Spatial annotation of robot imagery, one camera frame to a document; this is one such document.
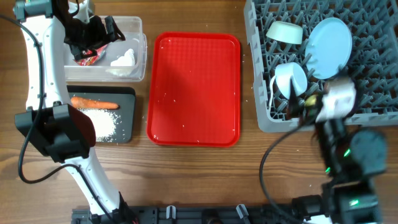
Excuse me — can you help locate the yellow plastic cup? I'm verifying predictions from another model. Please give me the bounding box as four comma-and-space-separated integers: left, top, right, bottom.
304, 95, 318, 108

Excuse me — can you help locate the red snack wrapper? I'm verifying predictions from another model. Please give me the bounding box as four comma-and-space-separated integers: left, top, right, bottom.
75, 45, 108, 66

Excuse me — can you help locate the light blue bowl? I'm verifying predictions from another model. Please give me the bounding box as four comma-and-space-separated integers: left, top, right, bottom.
275, 62, 307, 99

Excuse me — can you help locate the white tissue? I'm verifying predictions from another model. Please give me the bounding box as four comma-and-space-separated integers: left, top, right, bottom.
106, 49, 136, 77

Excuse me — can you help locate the light blue plate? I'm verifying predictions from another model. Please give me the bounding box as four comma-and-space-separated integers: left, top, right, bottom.
305, 17, 353, 80

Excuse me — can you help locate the orange carrot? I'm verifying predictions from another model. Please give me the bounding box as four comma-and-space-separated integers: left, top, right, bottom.
71, 96, 119, 110

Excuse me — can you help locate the light green bowl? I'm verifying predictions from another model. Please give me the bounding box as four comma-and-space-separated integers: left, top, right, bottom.
266, 21, 303, 44

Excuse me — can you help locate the white rice pile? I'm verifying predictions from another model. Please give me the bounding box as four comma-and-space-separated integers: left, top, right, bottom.
79, 109, 121, 142

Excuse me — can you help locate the white plastic spoon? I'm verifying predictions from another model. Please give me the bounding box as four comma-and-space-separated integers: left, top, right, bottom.
268, 75, 276, 109

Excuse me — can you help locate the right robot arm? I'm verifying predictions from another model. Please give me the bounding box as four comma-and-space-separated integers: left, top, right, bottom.
288, 78, 388, 223

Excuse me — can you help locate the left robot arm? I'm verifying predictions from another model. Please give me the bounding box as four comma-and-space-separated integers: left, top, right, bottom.
12, 1, 139, 223

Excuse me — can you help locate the black waste tray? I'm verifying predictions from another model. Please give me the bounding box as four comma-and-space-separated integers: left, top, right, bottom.
68, 85, 136, 144

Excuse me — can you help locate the grey dishwasher rack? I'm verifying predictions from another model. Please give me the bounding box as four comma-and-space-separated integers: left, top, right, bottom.
244, 0, 397, 133

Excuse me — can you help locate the clear plastic bin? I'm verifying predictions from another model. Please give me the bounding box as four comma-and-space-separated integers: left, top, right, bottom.
63, 16, 147, 82

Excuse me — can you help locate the red serving tray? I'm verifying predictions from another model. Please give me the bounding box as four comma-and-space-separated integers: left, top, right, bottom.
146, 32, 241, 147

